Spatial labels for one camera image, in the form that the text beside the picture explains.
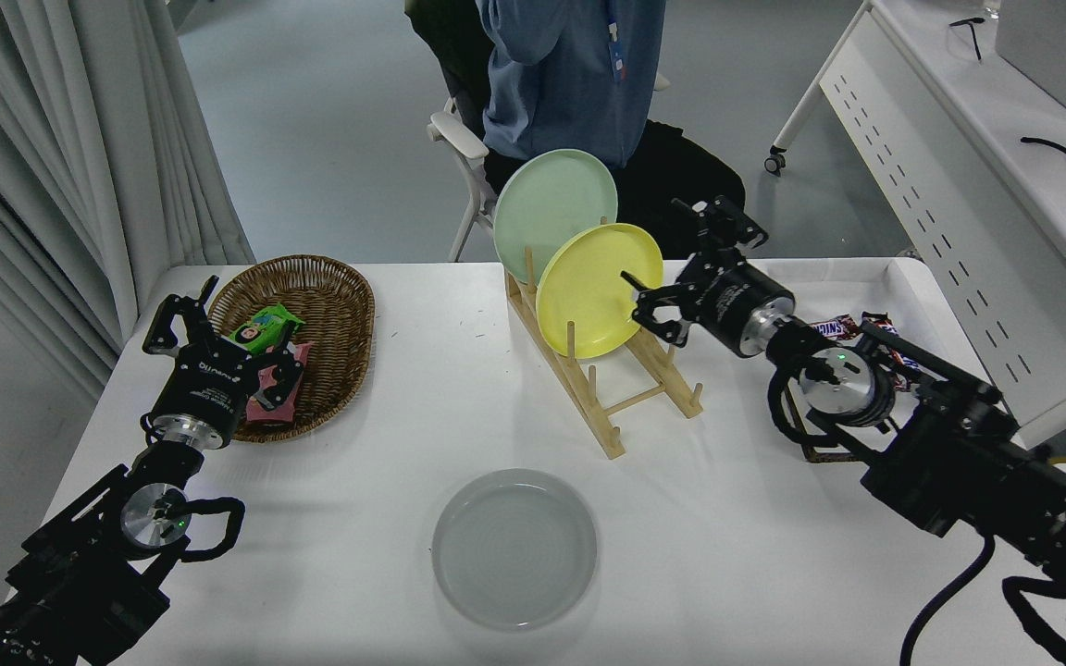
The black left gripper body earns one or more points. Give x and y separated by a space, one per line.
209 388

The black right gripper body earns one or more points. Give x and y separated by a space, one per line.
732 301

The grey plate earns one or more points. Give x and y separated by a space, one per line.
514 550

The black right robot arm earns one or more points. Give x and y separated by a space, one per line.
949 462

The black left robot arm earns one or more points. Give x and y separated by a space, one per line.
80 573

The yellow plate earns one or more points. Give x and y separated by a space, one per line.
588 291

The wooden plate rack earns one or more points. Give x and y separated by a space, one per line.
600 427

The pale green plate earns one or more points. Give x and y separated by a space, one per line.
547 203

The pink snack pack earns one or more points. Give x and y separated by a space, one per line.
297 356

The green snack pack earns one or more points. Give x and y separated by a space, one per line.
265 327

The brown wicker basket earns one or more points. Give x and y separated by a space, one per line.
334 305

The Snickers bar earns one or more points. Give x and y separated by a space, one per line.
836 327
885 331

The white tray with cork base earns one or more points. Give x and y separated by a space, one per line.
848 282

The white curtain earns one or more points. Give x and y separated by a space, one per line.
61 139

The person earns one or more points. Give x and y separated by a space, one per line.
561 83

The white perforated desk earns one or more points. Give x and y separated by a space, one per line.
940 139

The white chair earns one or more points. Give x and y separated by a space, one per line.
461 143

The black glasses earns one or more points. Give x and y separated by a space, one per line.
970 32

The dark jacket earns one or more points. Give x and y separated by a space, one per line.
445 37

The silver laptop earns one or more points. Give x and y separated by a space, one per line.
1051 51

